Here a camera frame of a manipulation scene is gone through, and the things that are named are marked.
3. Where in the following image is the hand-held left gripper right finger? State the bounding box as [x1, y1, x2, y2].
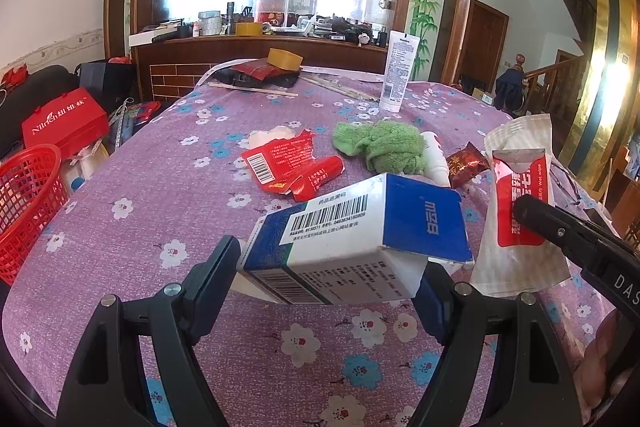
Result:
[407, 258, 583, 427]

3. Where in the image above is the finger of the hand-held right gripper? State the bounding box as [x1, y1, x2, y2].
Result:
[512, 194, 640, 266]

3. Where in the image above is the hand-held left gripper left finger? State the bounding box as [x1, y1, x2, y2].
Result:
[59, 234, 242, 427]

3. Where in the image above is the white striped wet wipe packet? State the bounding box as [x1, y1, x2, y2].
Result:
[470, 113, 572, 299]

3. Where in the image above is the blue and white medicine box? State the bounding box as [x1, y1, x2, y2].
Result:
[235, 173, 474, 306]

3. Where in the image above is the red candy wrapper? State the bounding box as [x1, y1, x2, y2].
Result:
[444, 141, 492, 188]

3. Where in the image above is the green towel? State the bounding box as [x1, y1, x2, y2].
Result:
[332, 119, 429, 176]

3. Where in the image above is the person's right hand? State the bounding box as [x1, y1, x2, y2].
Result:
[574, 307, 625, 414]

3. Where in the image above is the purple floral tablecloth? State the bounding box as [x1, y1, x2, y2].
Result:
[2, 66, 628, 427]

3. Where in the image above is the small white bottle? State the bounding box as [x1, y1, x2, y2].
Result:
[419, 130, 452, 188]

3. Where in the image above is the wooden stair railing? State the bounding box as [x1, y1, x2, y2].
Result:
[515, 53, 588, 118]

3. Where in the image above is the dark jacket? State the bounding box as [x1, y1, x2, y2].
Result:
[494, 66, 527, 114]

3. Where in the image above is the torn red carton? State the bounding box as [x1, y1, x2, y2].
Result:
[241, 129, 319, 194]

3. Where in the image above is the brown wooden door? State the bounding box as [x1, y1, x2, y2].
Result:
[457, 0, 511, 94]

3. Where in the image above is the red plastic basket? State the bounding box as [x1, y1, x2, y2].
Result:
[0, 144, 69, 286]

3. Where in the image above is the wooden chopsticks pair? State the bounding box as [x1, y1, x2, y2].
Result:
[208, 81, 300, 98]

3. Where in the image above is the white lotion tube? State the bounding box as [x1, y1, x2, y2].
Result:
[378, 30, 421, 113]

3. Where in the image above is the red gift bag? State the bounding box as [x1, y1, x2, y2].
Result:
[21, 87, 110, 158]

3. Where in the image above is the red and black packet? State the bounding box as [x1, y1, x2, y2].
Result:
[226, 59, 301, 89]

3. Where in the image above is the wooden sideboard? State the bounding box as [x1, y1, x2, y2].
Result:
[129, 33, 397, 102]

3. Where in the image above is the black bag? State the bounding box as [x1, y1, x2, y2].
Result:
[75, 59, 137, 104]

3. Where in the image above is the wrapped chopsticks bundle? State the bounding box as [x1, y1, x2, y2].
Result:
[299, 73, 382, 104]

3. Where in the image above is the yellow tape roll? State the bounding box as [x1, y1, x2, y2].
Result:
[267, 47, 305, 71]

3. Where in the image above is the gold picture frame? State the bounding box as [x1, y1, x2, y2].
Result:
[557, 0, 640, 180]

